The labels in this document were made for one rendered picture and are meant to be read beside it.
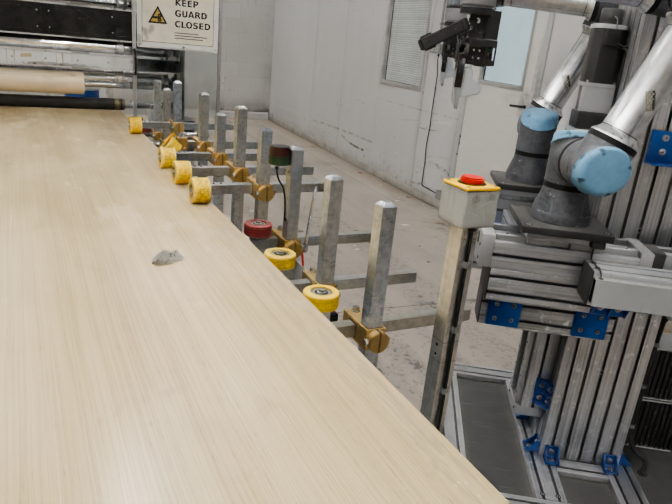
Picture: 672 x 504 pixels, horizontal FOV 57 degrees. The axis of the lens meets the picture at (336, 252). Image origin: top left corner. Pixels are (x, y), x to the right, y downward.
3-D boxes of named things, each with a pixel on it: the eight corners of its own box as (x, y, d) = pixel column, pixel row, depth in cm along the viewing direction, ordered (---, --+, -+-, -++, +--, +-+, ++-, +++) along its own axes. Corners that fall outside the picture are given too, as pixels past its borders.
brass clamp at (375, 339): (361, 325, 148) (364, 306, 147) (390, 351, 137) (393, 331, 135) (339, 328, 145) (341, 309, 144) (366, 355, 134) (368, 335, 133)
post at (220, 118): (220, 231, 251) (223, 112, 235) (222, 234, 248) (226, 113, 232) (211, 231, 249) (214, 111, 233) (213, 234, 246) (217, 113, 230)
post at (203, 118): (204, 203, 270) (207, 92, 254) (206, 206, 267) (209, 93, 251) (196, 204, 268) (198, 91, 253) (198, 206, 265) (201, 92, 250)
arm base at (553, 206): (581, 214, 166) (590, 179, 163) (596, 230, 152) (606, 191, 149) (525, 208, 168) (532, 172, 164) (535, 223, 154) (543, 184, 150)
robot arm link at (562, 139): (581, 178, 163) (593, 127, 158) (602, 190, 150) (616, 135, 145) (537, 174, 162) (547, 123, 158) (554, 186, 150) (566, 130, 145)
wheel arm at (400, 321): (461, 318, 157) (463, 302, 156) (469, 323, 155) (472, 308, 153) (305, 339, 138) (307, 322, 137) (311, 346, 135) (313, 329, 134)
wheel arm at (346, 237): (376, 240, 199) (378, 228, 198) (382, 244, 196) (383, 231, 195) (248, 249, 180) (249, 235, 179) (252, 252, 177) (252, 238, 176)
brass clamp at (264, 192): (261, 191, 206) (262, 176, 205) (275, 201, 195) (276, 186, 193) (243, 191, 204) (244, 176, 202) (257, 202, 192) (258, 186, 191)
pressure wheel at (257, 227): (264, 253, 185) (266, 216, 182) (273, 262, 179) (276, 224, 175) (239, 254, 182) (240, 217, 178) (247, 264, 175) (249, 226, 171)
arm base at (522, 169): (546, 178, 213) (552, 149, 210) (555, 187, 199) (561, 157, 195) (502, 172, 214) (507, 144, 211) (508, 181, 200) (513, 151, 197)
